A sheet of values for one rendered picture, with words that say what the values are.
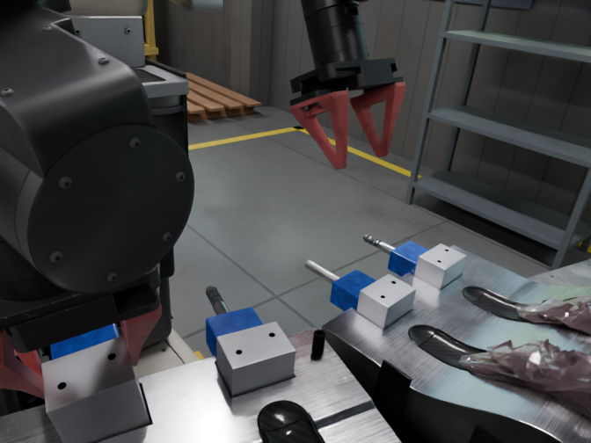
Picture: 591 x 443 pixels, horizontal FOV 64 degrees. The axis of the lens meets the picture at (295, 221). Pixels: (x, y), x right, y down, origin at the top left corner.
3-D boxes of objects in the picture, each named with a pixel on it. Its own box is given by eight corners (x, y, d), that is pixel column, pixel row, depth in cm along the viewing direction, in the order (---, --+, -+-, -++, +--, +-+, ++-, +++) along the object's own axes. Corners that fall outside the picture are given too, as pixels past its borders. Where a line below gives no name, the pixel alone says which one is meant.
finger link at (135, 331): (180, 385, 30) (156, 281, 24) (59, 434, 28) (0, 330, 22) (153, 311, 35) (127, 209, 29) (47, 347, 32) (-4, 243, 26)
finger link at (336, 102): (396, 155, 50) (378, 64, 48) (349, 169, 45) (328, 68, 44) (349, 163, 55) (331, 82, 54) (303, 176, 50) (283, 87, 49)
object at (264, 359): (185, 316, 46) (183, 270, 43) (234, 305, 48) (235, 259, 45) (231, 422, 36) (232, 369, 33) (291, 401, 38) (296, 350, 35)
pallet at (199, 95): (266, 115, 423) (266, 102, 417) (171, 130, 368) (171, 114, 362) (187, 83, 513) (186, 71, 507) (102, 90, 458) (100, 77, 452)
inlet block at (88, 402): (51, 312, 39) (29, 265, 36) (113, 293, 41) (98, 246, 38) (71, 456, 30) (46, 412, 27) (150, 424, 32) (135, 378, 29)
